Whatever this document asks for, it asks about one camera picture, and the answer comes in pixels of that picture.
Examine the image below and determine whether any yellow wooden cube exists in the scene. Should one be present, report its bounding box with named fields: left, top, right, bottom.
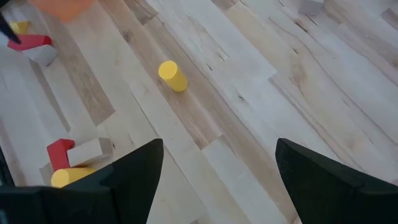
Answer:
left=8, top=21, right=30, bottom=35

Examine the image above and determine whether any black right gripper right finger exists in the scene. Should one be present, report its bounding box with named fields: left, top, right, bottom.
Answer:
left=275, top=138, right=398, bottom=224

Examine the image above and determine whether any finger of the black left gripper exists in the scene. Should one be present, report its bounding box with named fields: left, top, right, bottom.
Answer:
left=0, top=12, right=21, bottom=45

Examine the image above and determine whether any orange translucent plastic bin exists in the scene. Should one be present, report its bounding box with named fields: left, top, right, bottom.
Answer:
left=27, top=0, right=96, bottom=23

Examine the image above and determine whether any yellow wooden cylinder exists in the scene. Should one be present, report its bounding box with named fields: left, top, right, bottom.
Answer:
left=157, top=60, right=189, bottom=93
left=50, top=167, right=96, bottom=189

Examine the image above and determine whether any long natural wooden block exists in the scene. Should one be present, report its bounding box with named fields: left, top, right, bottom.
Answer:
left=21, top=44, right=59, bottom=68

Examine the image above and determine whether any long red wooden block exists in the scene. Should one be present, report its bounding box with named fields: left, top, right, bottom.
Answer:
left=6, top=34, right=53, bottom=52

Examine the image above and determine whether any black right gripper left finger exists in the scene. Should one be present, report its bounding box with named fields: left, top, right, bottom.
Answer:
left=0, top=138, right=165, bottom=224

